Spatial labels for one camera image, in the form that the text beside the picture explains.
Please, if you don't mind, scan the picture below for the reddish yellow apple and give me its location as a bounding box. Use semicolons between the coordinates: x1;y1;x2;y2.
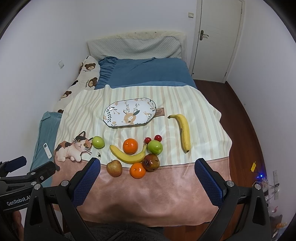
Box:
106;160;122;177

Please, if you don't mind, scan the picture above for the green apple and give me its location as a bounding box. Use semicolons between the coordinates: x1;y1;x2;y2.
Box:
92;136;105;149
147;140;163;155

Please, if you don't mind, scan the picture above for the curved yellow banana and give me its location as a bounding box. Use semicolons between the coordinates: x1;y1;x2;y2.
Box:
109;144;147;165

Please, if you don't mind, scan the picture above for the long yellow banana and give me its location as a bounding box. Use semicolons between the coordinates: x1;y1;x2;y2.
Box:
168;114;191;153

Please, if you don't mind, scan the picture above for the orange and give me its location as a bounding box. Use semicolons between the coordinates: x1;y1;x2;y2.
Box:
129;163;146;179
122;138;138;155

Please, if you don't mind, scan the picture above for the dark bruised red apple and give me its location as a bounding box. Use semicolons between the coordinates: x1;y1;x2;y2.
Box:
142;154;160;172

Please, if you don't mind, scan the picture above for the cherry tomato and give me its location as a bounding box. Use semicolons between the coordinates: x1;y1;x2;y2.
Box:
144;137;152;144
154;135;162;142

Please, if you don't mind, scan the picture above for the floral oval ceramic plate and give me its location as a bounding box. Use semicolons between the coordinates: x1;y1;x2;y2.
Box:
103;97;157;128

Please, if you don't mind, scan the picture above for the yellow tag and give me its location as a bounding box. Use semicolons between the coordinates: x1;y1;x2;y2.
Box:
250;162;256;173

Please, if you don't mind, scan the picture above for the white remote control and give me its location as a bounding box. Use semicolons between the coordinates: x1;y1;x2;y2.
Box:
43;143;52;159

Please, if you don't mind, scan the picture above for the electronics clutter on floor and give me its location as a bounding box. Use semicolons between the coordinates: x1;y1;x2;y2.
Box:
251;167;282;229

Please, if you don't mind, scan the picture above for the striped cat print blanket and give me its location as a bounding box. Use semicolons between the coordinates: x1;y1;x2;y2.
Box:
52;85;232;226

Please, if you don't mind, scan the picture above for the teal pillow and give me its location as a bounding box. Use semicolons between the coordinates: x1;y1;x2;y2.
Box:
30;111;63;188

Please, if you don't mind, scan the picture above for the bear print pillow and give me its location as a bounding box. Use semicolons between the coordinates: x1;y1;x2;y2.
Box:
54;55;100;113

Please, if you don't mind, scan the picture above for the grey white pillow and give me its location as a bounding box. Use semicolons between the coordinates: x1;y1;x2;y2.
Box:
87;31;187;61

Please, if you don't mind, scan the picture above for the white door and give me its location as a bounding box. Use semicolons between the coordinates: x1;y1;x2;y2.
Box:
190;0;245;83

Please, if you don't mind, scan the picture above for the wall socket by bed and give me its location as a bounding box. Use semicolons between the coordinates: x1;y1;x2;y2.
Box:
58;60;64;69

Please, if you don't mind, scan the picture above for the door handle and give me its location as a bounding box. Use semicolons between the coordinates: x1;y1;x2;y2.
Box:
200;30;209;41

